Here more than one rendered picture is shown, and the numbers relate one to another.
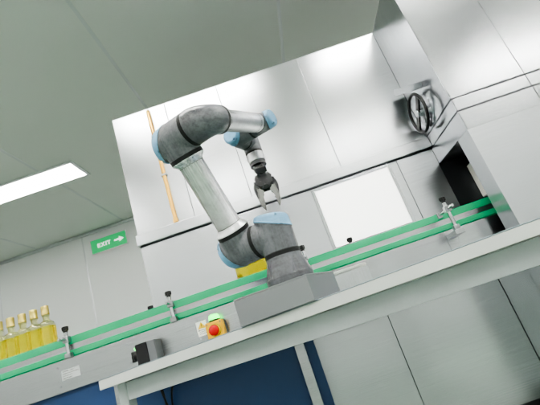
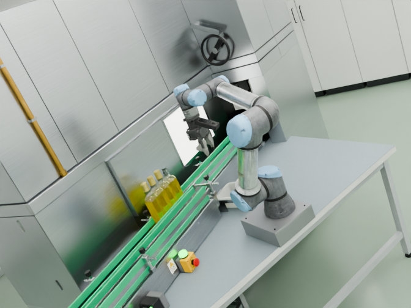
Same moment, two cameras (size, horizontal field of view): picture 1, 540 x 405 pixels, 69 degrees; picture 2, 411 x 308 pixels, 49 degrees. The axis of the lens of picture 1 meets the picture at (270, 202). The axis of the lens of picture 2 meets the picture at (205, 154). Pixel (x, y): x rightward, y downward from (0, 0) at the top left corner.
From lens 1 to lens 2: 204 cm
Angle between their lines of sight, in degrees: 62
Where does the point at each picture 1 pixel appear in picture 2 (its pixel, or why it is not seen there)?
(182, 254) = (78, 208)
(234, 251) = (257, 200)
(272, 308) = (296, 229)
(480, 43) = (259, 9)
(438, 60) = (246, 19)
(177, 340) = (160, 285)
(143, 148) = not seen: outside the picture
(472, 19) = not seen: outside the picture
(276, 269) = (286, 205)
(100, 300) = not seen: outside the picture
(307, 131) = (142, 59)
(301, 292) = (309, 214)
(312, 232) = (169, 157)
